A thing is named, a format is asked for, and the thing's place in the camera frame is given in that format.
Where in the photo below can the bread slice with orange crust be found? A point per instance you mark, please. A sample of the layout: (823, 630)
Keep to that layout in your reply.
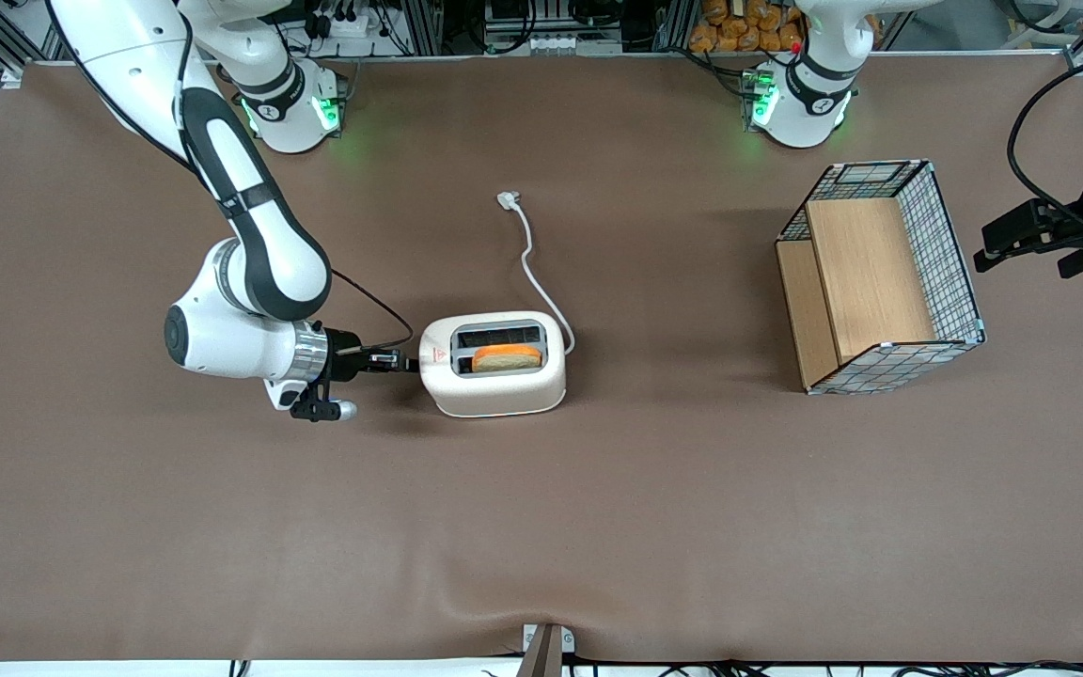
(507, 358)

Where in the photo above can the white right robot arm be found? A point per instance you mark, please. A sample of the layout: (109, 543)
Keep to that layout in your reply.
(269, 254)

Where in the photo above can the brown table cloth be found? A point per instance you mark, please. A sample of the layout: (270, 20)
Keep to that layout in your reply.
(541, 527)

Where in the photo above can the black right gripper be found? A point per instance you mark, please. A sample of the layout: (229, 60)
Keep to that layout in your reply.
(345, 342)

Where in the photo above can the white two-slot toaster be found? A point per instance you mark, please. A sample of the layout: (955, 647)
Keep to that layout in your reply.
(494, 390)

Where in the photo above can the white power strip with plugs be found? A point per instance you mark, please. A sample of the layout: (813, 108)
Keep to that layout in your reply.
(344, 21)

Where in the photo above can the bag of orange bread rolls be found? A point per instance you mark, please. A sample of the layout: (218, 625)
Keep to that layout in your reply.
(739, 28)

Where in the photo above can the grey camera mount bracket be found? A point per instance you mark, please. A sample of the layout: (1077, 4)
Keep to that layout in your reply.
(544, 649)

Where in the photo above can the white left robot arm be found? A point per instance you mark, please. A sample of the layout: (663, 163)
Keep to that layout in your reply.
(805, 103)

